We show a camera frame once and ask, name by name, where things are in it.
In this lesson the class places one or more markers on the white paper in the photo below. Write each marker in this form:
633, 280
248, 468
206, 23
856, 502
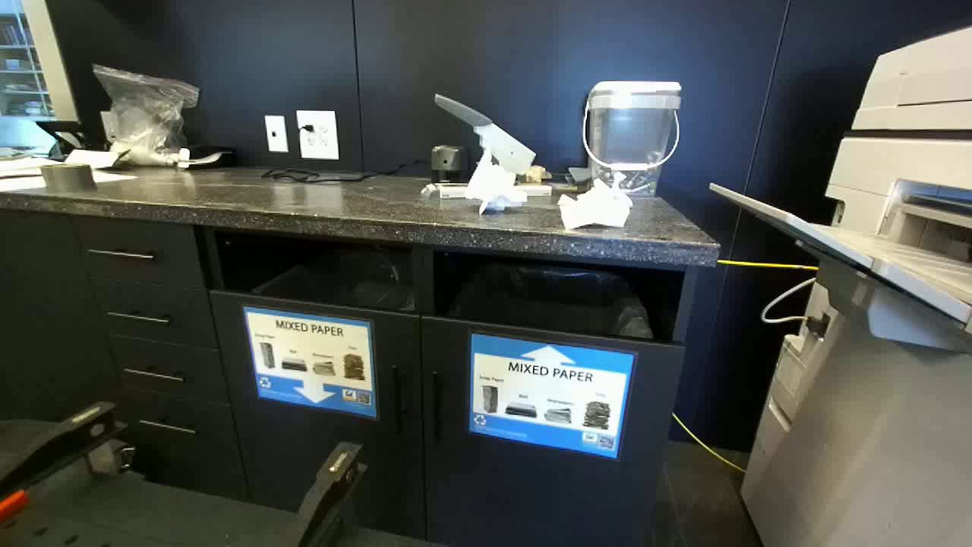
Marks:
495, 190
600, 204

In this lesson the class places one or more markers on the right black bin liner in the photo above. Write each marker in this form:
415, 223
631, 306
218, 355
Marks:
561, 299

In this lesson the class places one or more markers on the black bin liner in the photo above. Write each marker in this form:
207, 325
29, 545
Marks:
561, 299
347, 278

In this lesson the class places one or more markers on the left black bin liner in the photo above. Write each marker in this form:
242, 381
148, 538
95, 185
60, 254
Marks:
347, 278

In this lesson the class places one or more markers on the crumpled clear plastic bag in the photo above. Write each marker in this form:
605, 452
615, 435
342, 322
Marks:
143, 120

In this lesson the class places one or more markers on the right mixed paper sign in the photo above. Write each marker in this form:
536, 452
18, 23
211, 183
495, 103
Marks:
556, 395

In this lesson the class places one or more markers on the mixed paper sign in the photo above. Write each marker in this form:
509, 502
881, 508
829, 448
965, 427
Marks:
315, 358
556, 395

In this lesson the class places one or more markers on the left mixed paper sign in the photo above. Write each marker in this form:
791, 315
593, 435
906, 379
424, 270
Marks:
315, 358

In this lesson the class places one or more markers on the clear plastic bucket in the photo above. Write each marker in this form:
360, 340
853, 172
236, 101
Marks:
631, 130

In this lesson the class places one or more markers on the white power outlet plate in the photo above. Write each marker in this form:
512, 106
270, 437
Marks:
317, 136

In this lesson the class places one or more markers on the black chair armrest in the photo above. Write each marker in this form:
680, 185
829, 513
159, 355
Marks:
325, 504

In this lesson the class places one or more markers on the black drawer cabinet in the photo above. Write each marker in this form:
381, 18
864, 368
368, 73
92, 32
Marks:
159, 330

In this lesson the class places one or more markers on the large white office printer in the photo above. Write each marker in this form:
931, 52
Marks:
866, 427

